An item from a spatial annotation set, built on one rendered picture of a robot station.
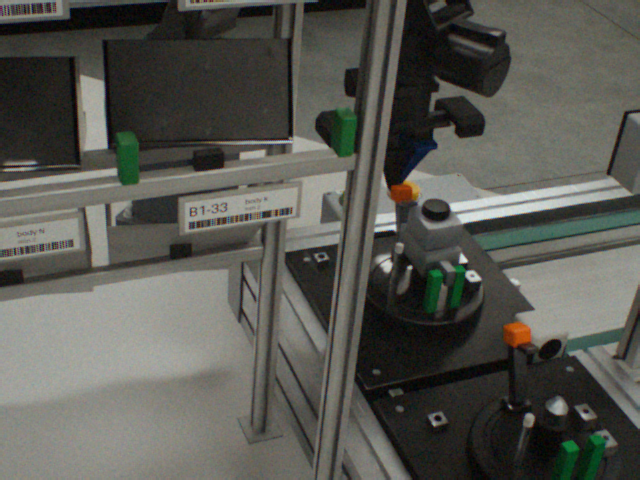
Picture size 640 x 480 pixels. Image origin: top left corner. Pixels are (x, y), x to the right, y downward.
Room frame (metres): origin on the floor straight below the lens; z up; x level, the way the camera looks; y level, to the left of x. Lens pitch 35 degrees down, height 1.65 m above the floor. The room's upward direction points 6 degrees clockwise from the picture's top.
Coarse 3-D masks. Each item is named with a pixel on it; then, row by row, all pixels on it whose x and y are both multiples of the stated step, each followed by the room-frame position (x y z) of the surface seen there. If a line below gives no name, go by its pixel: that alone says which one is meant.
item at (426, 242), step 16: (416, 208) 0.88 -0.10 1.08; (432, 208) 0.87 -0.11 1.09; (448, 208) 0.87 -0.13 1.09; (416, 224) 0.87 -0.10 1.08; (432, 224) 0.85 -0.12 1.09; (448, 224) 0.86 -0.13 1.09; (400, 240) 0.89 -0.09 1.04; (416, 240) 0.86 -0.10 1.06; (432, 240) 0.85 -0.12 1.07; (448, 240) 0.86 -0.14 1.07; (416, 256) 0.86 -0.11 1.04; (432, 256) 0.84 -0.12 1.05; (448, 256) 0.85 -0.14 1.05; (448, 272) 0.83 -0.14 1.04
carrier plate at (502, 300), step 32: (288, 256) 0.93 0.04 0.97; (480, 256) 0.97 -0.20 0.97; (320, 288) 0.87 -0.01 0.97; (512, 288) 0.91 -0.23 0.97; (320, 320) 0.83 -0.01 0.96; (480, 320) 0.85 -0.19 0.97; (512, 320) 0.85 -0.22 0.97; (384, 352) 0.78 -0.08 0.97; (416, 352) 0.78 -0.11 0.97; (448, 352) 0.79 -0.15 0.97; (480, 352) 0.79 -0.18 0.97; (384, 384) 0.73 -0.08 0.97; (416, 384) 0.74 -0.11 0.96
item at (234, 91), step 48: (144, 48) 0.61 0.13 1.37; (192, 48) 0.62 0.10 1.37; (240, 48) 0.63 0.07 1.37; (288, 48) 0.64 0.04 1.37; (144, 96) 0.60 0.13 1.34; (192, 96) 0.60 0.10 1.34; (240, 96) 0.61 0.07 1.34; (288, 96) 0.62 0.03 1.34; (144, 144) 0.58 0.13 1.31; (192, 144) 0.59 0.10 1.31; (240, 144) 0.60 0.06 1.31
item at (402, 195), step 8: (392, 192) 0.95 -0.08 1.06; (400, 192) 0.94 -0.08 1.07; (408, 192) 0.94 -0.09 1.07; (392, 200) 0.95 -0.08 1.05; (400, 200) 0.93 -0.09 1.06; (408, 200) 0.93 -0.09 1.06; (400, 208) 0.93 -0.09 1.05; (408, 208) 0.94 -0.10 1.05; (400, 216) 0.93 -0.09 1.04; (400, 224) 0.93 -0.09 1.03
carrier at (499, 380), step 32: (448, 384) 0.74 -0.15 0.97; (480, 384) 0.74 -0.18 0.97; (544, 384) 0.75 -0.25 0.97; (576, 384) 0.76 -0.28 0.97; (384, 416) 0.68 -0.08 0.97; (416, 416) 0.69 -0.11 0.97; (448, 416) 0.69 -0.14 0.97; (480, 416) 0.68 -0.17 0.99; (512, 416) 0.68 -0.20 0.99; (544, 416) 0.64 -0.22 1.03; (576, 416) 0.68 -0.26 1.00; (608, 416) 0.72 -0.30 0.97; (416, 448) 0.65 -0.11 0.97; (448, 448) 0.65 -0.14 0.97; (480, 448) 0.63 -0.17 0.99; (512, 448) 0.64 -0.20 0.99; (544, 448) 0.63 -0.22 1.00; (576, 448) 0.60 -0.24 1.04; (608, 448) 0.64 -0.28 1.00
